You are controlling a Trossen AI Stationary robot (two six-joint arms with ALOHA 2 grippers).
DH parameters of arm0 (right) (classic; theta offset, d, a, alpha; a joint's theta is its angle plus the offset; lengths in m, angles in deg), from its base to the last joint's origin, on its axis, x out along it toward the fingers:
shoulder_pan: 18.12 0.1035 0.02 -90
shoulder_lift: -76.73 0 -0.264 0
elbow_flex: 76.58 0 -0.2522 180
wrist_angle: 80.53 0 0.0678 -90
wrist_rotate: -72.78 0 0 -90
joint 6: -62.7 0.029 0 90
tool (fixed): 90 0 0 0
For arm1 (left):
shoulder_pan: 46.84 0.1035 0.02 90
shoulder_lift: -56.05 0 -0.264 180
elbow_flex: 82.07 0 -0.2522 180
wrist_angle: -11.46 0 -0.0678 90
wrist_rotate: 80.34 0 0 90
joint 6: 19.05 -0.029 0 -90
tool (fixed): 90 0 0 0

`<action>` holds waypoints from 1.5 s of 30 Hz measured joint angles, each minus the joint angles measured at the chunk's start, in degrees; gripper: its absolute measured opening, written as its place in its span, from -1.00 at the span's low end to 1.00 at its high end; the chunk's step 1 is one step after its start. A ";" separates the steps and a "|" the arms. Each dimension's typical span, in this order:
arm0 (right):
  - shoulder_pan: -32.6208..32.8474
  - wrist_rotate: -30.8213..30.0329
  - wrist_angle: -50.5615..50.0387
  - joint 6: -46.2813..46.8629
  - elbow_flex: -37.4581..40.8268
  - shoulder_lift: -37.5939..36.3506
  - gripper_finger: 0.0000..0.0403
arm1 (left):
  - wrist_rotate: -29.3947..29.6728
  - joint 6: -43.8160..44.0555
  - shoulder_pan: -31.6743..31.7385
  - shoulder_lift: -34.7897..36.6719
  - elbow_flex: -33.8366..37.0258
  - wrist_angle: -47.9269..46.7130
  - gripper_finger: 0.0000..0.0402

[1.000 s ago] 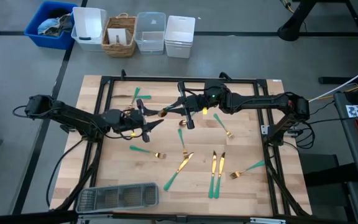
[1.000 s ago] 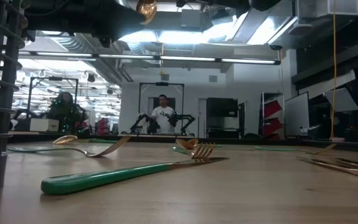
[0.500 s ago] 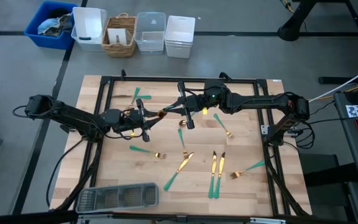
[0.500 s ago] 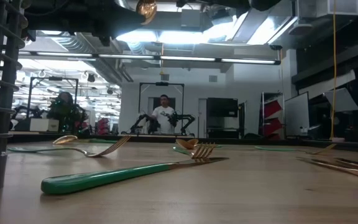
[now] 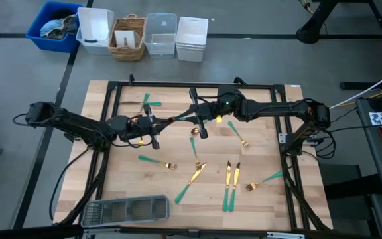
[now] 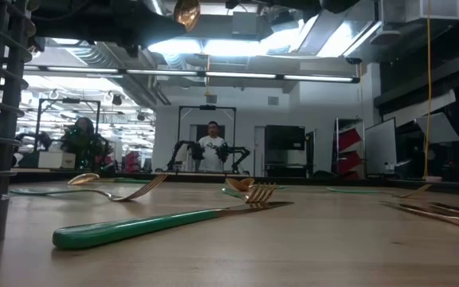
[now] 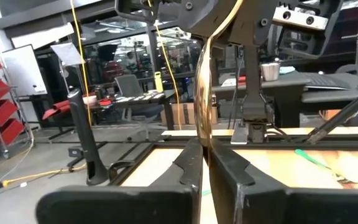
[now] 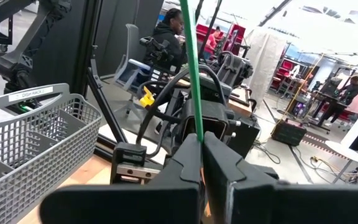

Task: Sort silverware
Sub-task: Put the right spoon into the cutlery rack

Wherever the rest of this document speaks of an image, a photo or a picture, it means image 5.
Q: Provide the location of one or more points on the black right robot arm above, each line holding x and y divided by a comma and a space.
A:
277, 108

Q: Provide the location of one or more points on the stacked white plastic bins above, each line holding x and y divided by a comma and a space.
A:
191, 49

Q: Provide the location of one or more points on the blue plastic bin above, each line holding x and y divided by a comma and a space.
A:
41, 40

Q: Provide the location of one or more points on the tall white plastic bin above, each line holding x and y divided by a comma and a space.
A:
95, 43

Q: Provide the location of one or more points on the black furniture piece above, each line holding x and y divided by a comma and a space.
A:
343, 176

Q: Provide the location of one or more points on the wicker basket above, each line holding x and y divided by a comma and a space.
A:
126, 53

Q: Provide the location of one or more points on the pile of clothes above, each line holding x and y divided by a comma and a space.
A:
56, 28

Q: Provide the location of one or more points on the white card box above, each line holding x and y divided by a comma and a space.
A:
124, 36

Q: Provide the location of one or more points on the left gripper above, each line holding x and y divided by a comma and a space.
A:
124, 127

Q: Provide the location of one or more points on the black crossbar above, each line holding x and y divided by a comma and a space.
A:
28, 232

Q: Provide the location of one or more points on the silver metal bracket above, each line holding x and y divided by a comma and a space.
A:
282, 138

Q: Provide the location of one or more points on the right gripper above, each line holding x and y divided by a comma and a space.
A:
207, 111

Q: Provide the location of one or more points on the black floor stand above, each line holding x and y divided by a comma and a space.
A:
310, 33

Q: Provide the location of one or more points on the black workstation desk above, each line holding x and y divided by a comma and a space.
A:
376, 159

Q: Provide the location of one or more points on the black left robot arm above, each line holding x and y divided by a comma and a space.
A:
78, 124

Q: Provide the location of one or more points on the clear plastic bin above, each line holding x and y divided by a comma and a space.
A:
160, 46

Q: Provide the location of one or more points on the grey mesh cutlery caddy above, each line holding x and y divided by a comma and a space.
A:
124, 210

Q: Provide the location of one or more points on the black aluminium table frame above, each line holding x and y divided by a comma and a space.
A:
196, 85

